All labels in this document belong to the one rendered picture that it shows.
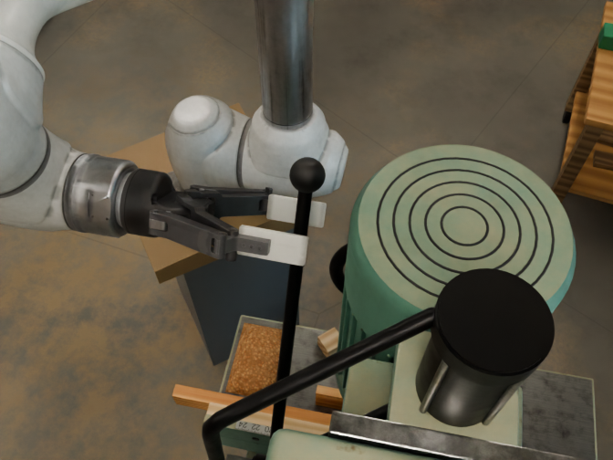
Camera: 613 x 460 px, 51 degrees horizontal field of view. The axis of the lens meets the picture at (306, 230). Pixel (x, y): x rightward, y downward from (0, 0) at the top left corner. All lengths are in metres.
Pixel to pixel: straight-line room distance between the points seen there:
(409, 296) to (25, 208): 0.44
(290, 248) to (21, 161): 0.27
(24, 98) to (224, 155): 0.74
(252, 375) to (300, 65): 0.55
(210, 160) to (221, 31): 1.72
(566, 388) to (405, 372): 0.75
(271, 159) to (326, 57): 1.61
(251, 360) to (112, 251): 1.34
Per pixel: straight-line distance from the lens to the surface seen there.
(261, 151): 1.30
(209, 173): 1.38
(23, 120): 0.67
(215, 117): 1.34
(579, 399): 1.16
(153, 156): 1.66
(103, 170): 0.73
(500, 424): 0.43
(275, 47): 1.15
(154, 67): 2.90
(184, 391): 1.05
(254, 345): 1.08
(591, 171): 2.42
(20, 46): 0.68
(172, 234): 0.66
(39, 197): 0.73
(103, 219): 0.73
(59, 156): 0.74
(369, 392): 0.53
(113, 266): 2.31
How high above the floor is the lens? 1.92
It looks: 57 degrees down
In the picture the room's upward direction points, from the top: straight up
